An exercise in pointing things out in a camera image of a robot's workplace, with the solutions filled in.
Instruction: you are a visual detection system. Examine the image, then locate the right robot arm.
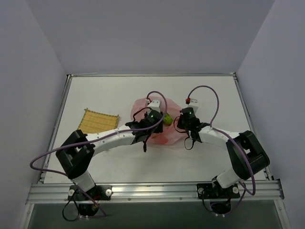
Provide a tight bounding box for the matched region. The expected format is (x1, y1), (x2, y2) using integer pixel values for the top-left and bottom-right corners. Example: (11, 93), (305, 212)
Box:
(177, 107), (270, 197)

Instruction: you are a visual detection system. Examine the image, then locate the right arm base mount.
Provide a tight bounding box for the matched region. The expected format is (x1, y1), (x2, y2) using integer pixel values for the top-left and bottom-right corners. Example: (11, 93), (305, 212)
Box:
(196, 182), (240, 217)

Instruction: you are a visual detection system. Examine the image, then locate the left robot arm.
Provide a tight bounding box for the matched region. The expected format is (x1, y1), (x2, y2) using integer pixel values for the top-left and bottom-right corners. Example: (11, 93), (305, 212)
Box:
(55, 109), (163, 200)

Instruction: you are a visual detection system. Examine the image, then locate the purple cable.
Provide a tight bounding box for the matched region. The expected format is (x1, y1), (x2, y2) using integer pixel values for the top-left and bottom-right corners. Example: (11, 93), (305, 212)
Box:
(29, 90), (168, 218)
(186, 84), (257, 213)

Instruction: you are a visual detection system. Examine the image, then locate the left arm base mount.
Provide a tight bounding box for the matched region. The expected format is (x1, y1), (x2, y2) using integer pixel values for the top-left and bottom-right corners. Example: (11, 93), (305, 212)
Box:
(61, 185), (112, 222)

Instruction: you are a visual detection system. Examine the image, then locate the aluminium front rail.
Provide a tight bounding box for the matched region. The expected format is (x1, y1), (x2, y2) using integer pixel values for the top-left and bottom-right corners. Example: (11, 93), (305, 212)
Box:
(26, 180), (284, 204)

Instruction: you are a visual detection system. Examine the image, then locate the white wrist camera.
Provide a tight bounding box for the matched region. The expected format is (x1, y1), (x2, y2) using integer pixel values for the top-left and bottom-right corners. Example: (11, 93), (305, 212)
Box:
(145, 98), (161, 112)
(186, 98), (199, 113)

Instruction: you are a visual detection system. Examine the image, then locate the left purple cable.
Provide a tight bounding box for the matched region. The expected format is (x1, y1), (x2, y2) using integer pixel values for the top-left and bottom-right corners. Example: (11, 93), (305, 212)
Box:
(29, 90), (168, 218)

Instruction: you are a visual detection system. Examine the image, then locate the yellow bamboo mat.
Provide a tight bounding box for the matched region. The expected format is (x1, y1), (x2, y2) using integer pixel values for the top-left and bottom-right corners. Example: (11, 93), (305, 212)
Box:
(78, 108), (120, 134)

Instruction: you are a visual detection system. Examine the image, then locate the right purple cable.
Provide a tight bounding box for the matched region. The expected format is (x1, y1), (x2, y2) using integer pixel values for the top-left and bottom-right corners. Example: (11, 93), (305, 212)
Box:
(186, 84), (257, 213)

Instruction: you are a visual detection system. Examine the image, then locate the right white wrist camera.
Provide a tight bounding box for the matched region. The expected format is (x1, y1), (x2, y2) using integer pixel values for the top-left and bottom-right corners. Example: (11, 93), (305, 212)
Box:
(186, 98), (199, 113)

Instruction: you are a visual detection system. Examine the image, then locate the pink plastic bag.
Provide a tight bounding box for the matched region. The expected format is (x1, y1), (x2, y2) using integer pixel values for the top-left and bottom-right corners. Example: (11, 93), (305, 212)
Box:
(130, 96), (187, 146)

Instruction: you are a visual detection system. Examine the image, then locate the green fake fruit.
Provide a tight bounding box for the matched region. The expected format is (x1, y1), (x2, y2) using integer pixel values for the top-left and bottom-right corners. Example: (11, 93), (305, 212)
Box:
(163, 114), (173, 126)

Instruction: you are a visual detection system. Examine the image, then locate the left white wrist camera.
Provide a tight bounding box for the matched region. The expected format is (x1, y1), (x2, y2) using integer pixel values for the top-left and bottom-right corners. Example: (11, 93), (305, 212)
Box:
(145, 98), (161, 112)

